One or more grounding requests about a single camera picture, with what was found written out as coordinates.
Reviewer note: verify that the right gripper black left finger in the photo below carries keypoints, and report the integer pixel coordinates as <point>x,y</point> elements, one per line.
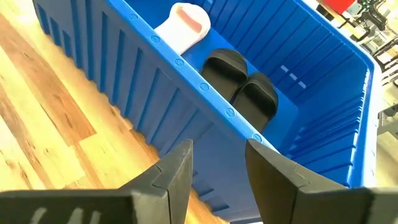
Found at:
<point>168,193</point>

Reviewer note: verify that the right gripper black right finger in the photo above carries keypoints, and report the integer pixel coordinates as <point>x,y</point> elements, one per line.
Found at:
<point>280,193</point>

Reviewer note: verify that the black rubber slide sandal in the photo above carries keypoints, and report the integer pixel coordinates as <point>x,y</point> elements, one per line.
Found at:
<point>252,109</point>
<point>217,77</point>

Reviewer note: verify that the pink rubber slide sandal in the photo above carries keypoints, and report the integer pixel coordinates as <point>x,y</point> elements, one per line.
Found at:
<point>174,34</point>

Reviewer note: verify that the blue plastic bin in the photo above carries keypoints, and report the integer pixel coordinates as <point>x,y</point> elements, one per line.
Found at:
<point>311,62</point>

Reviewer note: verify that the black metal rack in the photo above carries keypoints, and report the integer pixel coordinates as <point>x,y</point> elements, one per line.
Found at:
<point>387,56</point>

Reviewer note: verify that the red plastic box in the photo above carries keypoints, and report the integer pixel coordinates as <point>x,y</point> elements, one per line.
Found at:
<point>339,4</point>

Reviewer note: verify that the black equipment stand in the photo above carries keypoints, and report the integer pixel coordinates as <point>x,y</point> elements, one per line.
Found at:
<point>371,14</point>

